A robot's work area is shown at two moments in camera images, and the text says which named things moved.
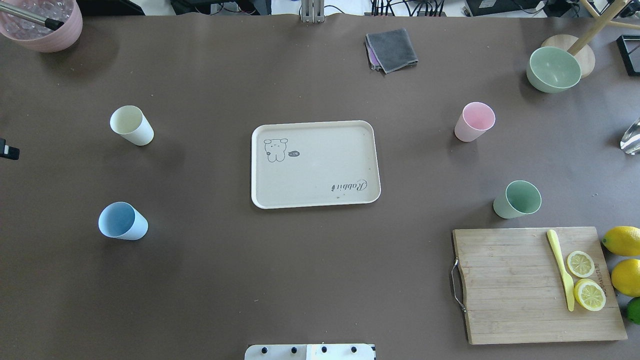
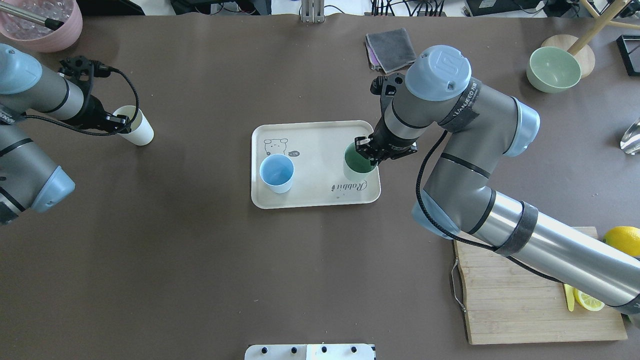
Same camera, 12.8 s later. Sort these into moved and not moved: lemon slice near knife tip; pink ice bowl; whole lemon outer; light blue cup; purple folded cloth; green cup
Moved: light blue cup; green cup
Not moved: lemon slice near knife tip; purple folded cloth; pink ice bowl; whole lemon outer
